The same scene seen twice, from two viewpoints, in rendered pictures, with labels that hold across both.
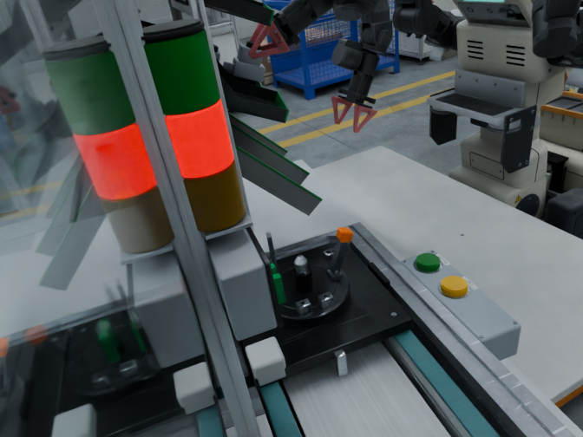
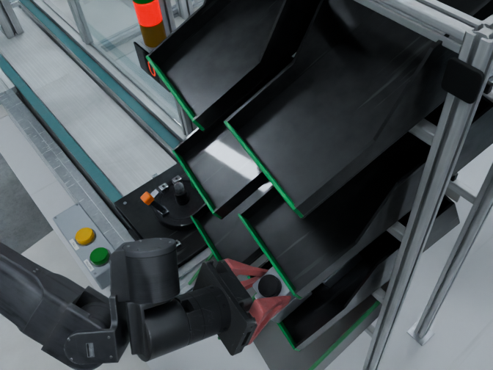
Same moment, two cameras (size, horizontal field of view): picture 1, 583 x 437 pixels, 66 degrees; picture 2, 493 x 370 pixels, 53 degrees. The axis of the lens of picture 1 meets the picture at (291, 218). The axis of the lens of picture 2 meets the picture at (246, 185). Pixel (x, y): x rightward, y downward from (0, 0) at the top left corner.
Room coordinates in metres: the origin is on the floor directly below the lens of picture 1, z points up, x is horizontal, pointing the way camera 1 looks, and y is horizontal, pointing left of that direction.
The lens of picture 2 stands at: (1.27, -0.10, 1.88)
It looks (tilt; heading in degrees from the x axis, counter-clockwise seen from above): 51 degrees down; 161
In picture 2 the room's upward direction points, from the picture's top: 7 degrees counter-clockwise
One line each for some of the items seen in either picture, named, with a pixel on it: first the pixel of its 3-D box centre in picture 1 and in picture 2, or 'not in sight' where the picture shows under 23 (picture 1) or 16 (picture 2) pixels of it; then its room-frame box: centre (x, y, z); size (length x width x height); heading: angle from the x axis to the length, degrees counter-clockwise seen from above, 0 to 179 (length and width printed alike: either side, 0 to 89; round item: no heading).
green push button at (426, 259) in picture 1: (428, 264); (100, 257); (0.60, -0.21, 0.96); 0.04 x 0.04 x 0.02
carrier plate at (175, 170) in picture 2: (307, 301); (185, 207); (0.56, 0.00, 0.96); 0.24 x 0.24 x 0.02; 15
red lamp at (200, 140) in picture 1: (196, 135); (147, 9); (0.34, 0.06, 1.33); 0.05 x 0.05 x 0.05
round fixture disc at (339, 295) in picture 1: (305, 291); (183, 202); (0.56, 0.00, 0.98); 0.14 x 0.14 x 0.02
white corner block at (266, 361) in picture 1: (265, 361); not in sight; (0.44, 0.07, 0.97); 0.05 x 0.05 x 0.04; 15
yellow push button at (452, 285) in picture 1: (454, 288); (85, 236); (0.53, -0.23, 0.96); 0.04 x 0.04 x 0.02
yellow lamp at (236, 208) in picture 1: (211, 192); (152, 30); (0.34, 0.06, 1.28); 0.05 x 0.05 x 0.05
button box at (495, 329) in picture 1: (453, 303); (89, 244); (0.53, -0.23, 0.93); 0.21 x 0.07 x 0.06; 15
